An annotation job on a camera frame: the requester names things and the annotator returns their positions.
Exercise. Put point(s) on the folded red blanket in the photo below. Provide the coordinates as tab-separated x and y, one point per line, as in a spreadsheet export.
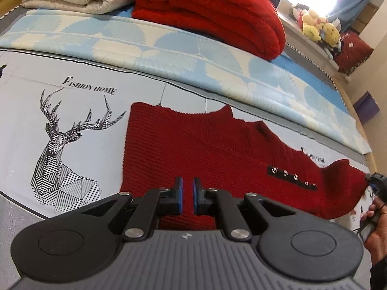
250	25

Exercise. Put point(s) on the yellow plush toys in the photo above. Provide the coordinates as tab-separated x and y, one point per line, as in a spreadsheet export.
317	28

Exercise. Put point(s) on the light blue patterned blanket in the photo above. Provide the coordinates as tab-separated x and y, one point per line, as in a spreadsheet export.
279	86

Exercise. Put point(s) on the right hand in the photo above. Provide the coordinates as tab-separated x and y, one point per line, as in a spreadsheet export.
376	242

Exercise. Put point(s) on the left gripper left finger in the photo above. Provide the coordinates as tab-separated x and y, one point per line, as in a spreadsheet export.
81	243

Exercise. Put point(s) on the grey printed bed sheet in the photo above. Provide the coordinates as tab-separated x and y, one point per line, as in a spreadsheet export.
63	130

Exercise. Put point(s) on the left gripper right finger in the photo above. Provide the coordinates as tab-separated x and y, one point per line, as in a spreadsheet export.
294	243

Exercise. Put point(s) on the dark red cushion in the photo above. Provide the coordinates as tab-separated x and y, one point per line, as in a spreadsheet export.
354	52

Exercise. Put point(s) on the wooden bed frame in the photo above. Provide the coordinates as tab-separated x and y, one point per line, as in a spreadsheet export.
370	159

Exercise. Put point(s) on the purple box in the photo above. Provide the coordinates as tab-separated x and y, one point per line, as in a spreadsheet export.
366	107

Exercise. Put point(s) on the dark red knit sweater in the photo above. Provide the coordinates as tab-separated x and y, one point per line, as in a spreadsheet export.
230	154

